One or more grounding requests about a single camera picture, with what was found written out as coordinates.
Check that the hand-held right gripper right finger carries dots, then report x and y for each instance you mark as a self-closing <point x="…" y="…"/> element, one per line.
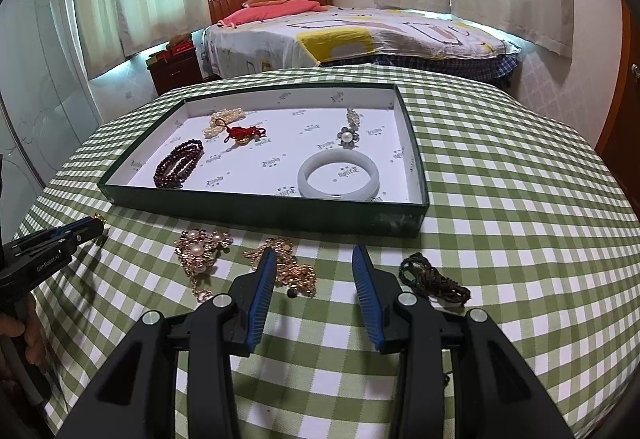
<point x="369" y="304"/>

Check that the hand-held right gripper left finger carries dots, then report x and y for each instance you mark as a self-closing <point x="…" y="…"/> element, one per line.
<point x="261" y="304"/>

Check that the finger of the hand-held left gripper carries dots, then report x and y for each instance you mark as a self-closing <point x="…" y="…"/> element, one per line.
<point x="50" y="233"/>
<point x="90" y="239"/>

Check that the gold pearl flower brooch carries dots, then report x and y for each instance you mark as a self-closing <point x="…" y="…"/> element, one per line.
<point x="197" y="254"/>

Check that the white jade bangle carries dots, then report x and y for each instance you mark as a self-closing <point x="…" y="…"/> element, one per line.
<point x="307" y="179"/>

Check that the dark green shallow box tray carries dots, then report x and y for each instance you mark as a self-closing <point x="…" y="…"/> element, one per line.
<point x="280" y="169"/>

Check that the red knot gold charm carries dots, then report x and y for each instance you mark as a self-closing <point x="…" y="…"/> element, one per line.
<point x="245" y="134"/>

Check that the silver rhinestone brooch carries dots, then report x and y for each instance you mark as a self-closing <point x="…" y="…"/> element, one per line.
<point x="353" y="118"/>

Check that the person's left hand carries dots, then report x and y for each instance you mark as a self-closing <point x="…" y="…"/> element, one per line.
<point x="31" y="339"/>

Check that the glass sliding wardrobe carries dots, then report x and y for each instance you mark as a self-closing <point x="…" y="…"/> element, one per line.
<point x="40" y="84"/>

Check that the green checked tablecloth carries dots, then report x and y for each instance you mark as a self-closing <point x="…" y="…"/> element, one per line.
<point x="500" y="219"/>

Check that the dark wooden nightstand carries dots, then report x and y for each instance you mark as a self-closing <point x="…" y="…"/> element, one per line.
<point x="175" y="74"/>

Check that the red gift box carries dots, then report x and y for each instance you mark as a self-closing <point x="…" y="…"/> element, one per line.
<point x="179" y="49"/>

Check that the brown plush object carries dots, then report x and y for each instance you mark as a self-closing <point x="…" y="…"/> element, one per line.
<point x="179" y="40"/>

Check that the white yellow printed bedspread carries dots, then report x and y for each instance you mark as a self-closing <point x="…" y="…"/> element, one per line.
<point x="390" y="36"/>

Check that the wooden bed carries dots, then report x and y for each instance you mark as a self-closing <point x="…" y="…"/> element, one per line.
<point x="235" y="1"/>

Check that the red patterned pillow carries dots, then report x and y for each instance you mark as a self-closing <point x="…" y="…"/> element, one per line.
<point x="265" y="1"/>

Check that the pink pillow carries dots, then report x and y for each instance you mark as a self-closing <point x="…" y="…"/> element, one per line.
<point x="280" y="9"/>

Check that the brown wooden door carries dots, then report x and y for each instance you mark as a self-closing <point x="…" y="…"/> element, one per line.
<point x="622" y="109"/>

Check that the metal door knob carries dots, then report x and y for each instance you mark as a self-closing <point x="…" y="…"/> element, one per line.
<point x="635" y="71"/>

